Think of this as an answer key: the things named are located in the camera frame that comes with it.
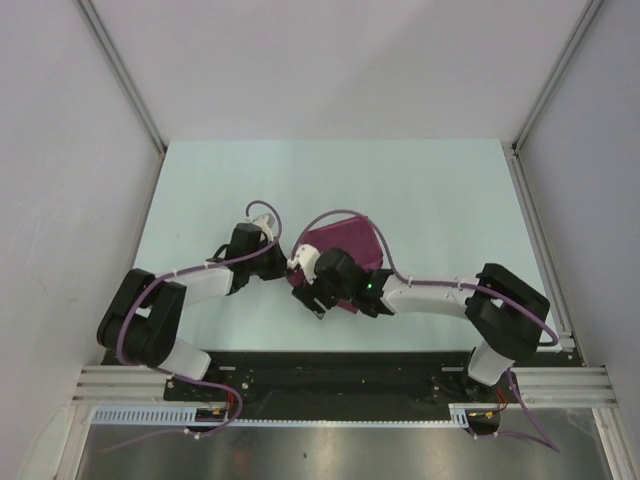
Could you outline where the purple cloth napkin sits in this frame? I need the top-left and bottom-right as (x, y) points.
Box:
(287, 216), (383, 313)

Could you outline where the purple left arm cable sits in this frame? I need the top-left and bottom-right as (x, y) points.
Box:
(94, 200), (284, 453)

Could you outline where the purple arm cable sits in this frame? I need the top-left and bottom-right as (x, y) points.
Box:
(295, 209), (560, 454)
(94, 200), (284, 453)

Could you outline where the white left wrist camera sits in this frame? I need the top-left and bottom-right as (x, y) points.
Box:
(245, 213), (276, 242)

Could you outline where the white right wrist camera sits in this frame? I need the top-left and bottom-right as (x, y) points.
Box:
(287, 244), (321, 284)

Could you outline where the aluminium frame post right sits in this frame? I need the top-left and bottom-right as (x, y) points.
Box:
(510, 0), (607, 155)

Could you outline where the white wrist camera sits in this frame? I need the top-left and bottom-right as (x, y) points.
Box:
(245, 213), (276, 242)
(287, 244), (321, 284)

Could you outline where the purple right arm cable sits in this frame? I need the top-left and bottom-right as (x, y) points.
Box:
(295, 209), (560, 454)

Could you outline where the aluminium side rail right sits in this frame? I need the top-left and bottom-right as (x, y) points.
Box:
(503, 143), (579, 353)

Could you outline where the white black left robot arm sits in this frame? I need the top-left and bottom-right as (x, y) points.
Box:
(96, 214), (287, 400)

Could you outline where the aluminium frame post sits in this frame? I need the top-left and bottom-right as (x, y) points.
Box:
(73, 0), (168, 158)
(510, 0), (607, 155)

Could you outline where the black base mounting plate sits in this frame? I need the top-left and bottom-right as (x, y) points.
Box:
(164, 350), (584, 420)

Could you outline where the aluminium frame post left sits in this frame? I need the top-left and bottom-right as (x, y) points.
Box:
(73, 0), (168, 158)

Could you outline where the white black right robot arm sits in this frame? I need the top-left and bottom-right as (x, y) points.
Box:
(287, 244), (550, 401)

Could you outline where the light blue cable duct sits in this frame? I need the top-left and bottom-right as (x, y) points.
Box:
(92, 404), (473, 427)

